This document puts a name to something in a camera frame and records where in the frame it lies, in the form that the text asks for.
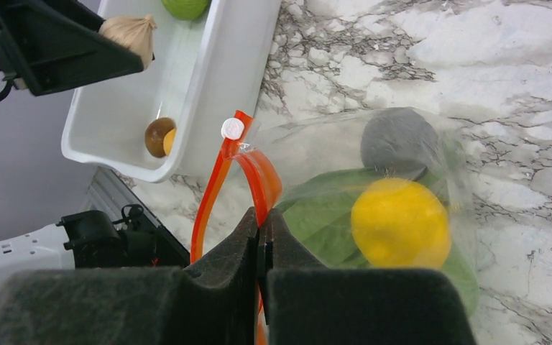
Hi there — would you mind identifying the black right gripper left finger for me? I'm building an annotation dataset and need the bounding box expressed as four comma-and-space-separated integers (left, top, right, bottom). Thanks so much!
0, 208, 257, 344

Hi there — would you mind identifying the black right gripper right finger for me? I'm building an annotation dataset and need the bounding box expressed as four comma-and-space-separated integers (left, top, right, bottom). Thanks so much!
262, 210, 475, 344

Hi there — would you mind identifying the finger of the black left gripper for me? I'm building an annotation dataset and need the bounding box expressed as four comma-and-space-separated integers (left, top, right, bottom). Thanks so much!
0, 1, 144, 96

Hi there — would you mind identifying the garlic bulb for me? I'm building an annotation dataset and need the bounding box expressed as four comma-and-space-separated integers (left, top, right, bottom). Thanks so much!
98, 14, 157, 69

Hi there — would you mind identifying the green leafy vegetable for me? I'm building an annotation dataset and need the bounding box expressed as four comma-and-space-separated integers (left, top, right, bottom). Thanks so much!
278, 168, 479, 315

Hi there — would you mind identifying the yellow bell pepper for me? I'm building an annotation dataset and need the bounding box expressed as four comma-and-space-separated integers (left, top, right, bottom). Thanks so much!
351, 178, 452, 270

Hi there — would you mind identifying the clear zip bag orange zipper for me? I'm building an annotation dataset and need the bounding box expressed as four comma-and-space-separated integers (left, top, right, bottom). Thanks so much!
188, 109, 478, 344

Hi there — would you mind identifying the dark brown avocado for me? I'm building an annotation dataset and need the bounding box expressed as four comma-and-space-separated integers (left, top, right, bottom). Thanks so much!
360, 108, 442, 178

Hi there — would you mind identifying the brown round fruit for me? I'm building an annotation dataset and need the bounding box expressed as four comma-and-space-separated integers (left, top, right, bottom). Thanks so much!
144, 117, 176, 158

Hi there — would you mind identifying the green lime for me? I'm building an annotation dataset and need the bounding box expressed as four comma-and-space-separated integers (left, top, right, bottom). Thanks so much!
162, 0, 211, 21

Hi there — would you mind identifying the small orange fruit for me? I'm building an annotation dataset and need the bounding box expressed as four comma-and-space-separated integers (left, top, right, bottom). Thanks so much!
162, 128, 177, 156

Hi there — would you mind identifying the white plastic bin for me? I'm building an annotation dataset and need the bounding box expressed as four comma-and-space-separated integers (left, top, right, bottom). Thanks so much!
61, 1, 280, 183

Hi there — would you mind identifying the black mounting rail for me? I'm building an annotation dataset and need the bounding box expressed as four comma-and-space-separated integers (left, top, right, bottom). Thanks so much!
111, 194, 190, 267

